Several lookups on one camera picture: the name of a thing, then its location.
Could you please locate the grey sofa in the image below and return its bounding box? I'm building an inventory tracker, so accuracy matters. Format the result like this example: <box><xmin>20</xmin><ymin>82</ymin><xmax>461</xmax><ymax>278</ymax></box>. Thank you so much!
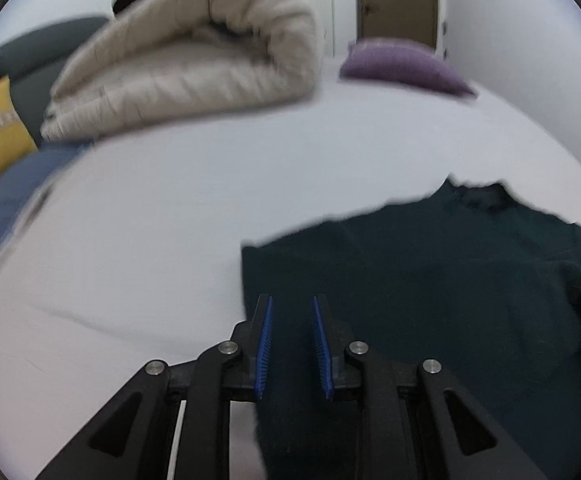
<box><xmin>0</xmin><ymin>16</ymin><xmax>114</xmax><ymax>146</ymax></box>

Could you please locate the dark green sweater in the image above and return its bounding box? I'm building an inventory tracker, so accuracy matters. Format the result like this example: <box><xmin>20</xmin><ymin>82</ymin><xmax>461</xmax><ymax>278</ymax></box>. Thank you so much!
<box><xmin>241</xmin><ymin>176</ymin><xmax>581</xmax><ymax>480</ymax></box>

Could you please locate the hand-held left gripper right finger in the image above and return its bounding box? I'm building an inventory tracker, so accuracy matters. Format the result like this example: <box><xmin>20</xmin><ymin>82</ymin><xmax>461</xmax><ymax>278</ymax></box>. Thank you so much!
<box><xmin>312</xmin><ymin>294</ymin><xmax>549</xmax><ymax>480</ymax></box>

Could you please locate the white bed sheet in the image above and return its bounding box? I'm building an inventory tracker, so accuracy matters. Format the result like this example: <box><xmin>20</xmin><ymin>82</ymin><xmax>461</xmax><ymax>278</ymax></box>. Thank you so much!
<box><xmin>0</xmin><ymin>57</ymin><xmax>581</xmax><ymax>480</ymax></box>

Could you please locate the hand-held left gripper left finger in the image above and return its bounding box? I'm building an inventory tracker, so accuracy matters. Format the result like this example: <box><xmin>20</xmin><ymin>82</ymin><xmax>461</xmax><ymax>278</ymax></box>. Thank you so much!
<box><xmin>35</xmin><ymin>294</ymin><xmax>274</xmax><ymax>480</ymax></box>

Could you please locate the brown wooden door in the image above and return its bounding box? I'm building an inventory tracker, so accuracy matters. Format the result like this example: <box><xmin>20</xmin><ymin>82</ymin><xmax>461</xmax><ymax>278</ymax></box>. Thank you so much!
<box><xmin>354</xmin><ymin>0</ymin><xmax>440</xmax><ymax>51</ymax></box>

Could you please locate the purple pillow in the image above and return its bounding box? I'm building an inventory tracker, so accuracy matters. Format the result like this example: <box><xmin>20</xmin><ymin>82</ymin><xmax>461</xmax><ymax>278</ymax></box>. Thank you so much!
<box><xmin>339</xmin><ymin>37</ymin><xmax>478</xmax><ymax>99</ymax></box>

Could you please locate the beige folded quilt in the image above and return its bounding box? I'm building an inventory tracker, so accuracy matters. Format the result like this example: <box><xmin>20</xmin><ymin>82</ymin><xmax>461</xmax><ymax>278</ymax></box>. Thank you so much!
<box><xmin>40</xmin><ymin>0</ymin><xmax>319</xmax><ymax>143</ymax></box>

